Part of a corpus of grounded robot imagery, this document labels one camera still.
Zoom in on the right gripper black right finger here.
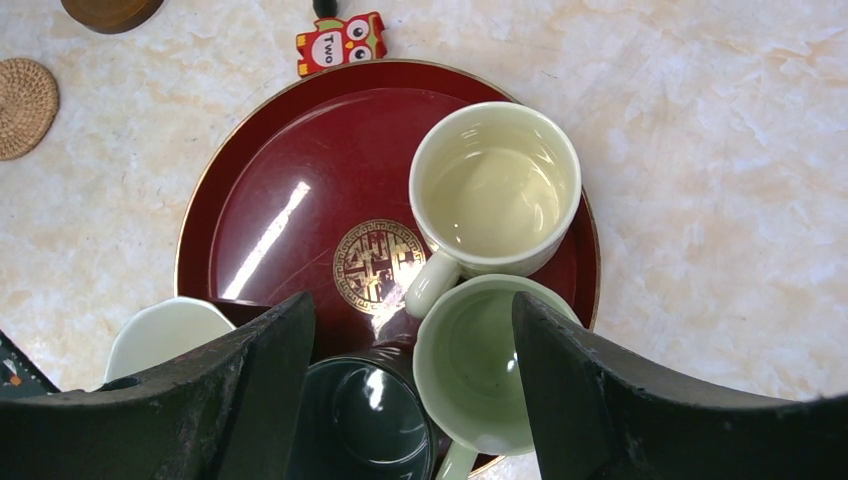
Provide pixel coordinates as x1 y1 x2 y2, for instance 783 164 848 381
512 292 847 479

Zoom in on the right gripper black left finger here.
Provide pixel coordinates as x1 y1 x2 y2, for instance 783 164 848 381
1 292 316 479

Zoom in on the white faceted cup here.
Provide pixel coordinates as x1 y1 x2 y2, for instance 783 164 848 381
104 296 236 383

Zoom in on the woven rattan coaster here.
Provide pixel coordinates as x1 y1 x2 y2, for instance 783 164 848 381
1 57 60 161

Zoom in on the dark brown wooden coaster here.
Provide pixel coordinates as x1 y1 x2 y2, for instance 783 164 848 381
61 0 164 34

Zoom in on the dark green mug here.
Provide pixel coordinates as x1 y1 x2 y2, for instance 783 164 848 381
285 346 439 479

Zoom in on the light green mug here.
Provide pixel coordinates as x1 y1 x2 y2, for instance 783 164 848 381
413 274 579 479

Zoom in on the red round tray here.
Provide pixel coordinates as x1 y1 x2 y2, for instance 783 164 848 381
173 58 602 478

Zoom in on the cream ceramic mug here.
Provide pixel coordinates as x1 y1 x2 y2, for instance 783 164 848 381
405 101 582 319

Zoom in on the red owl number tag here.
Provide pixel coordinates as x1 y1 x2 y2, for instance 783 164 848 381
296 11 387 78

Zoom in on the light blue tripod stand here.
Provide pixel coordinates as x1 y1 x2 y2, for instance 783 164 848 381
312 0 339 19

